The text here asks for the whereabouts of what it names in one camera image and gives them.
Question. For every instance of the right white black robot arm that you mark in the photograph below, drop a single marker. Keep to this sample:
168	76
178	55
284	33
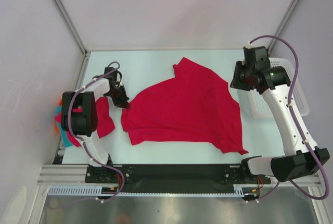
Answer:
302	156

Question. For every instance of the folded red t shirt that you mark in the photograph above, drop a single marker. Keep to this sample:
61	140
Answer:
105	123

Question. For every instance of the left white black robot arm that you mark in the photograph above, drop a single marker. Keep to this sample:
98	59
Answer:
85	113

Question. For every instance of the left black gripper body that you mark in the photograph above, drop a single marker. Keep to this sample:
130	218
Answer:
118	96

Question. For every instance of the right slotted cable duct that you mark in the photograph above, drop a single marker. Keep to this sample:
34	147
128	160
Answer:
247	189

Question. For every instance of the slotted cable duct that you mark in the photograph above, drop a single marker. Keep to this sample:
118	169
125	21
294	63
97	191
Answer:
73	190
247	189

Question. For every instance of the orange t shirt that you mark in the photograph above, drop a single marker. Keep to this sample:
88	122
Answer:
58	116

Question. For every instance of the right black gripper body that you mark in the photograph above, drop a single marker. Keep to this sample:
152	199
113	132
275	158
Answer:
242	79

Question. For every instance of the red t shirt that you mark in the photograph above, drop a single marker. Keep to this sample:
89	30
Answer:
105	123
193	106

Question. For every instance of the aluminium frame rail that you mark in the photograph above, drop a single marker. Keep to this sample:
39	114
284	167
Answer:
62	175

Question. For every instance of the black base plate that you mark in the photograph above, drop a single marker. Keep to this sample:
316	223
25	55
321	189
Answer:
175	179

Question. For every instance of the left slotted cable duct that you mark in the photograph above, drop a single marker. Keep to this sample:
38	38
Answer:
73	190

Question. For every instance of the teal t shirt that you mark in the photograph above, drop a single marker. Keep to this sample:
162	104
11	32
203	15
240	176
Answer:
65	139

